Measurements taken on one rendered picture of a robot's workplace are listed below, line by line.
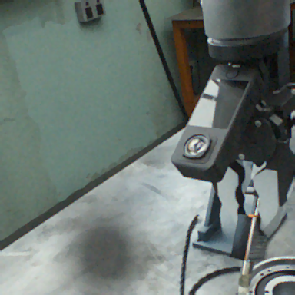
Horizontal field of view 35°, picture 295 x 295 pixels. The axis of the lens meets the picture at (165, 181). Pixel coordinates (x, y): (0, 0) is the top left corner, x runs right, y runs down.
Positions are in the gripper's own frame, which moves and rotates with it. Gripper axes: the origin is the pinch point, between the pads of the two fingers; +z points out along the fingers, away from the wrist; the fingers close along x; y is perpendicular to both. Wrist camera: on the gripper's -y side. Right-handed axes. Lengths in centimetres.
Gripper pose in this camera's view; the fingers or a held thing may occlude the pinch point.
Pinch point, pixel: (252, 227)
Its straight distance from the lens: 51.9
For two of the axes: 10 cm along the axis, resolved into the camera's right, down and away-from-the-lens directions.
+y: 5.7, -4.7, 6.8
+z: 1.6, 8.7, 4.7
